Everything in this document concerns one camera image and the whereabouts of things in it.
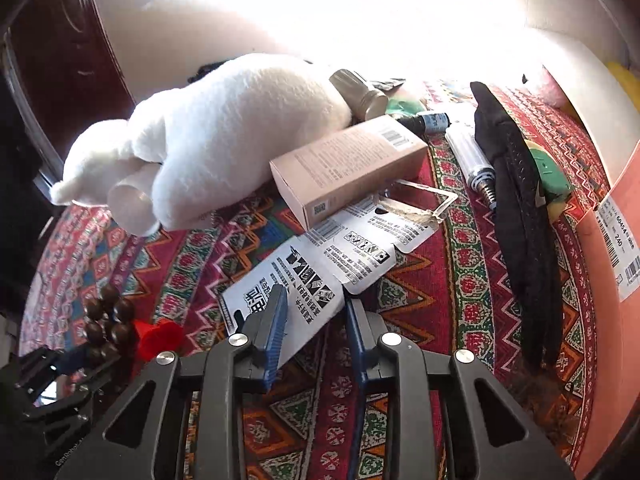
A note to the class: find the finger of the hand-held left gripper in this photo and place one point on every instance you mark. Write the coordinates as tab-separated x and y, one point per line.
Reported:
65	385

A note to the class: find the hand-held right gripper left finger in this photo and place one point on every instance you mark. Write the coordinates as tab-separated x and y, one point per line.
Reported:
274	325

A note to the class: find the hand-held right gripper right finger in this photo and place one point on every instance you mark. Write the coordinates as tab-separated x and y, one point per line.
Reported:
357	345

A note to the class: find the white printed packaging card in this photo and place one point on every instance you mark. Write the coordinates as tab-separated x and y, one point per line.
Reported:
300	280
360	240

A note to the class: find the red plastic cone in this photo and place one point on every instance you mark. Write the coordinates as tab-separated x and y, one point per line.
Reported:
160	340

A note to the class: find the white cup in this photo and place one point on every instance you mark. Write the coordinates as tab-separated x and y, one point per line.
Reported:
132	200

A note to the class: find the black Nike sock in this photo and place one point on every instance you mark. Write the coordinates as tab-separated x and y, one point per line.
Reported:
520	240

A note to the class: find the orange storage box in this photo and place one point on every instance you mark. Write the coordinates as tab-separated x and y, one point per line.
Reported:
590	360

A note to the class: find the taupe ribbed cup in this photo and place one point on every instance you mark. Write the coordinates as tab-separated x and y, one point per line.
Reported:
357	92

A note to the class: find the patterned woven cloth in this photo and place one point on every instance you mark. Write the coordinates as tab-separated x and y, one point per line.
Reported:
450	270

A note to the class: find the clear plastic blister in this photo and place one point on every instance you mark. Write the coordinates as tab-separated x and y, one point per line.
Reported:
425	215

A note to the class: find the white plush toy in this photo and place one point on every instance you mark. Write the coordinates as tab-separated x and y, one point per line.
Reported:
225	125

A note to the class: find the white cylinder with metal spring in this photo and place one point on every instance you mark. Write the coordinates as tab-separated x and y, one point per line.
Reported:
467	155

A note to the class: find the small bottle with blue label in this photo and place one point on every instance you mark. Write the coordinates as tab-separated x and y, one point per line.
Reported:
432	121

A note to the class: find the green and yellow toy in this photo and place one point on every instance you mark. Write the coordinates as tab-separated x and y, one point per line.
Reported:
550	175

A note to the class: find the black cloth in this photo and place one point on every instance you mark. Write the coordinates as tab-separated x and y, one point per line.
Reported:
202	72

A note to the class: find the black packet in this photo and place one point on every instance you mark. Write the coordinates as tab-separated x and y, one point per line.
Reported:
387	83

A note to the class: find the dark wooden furniture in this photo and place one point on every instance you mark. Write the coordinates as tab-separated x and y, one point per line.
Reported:
50	60

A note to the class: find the white box lid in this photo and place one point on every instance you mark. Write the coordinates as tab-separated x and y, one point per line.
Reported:
590	100

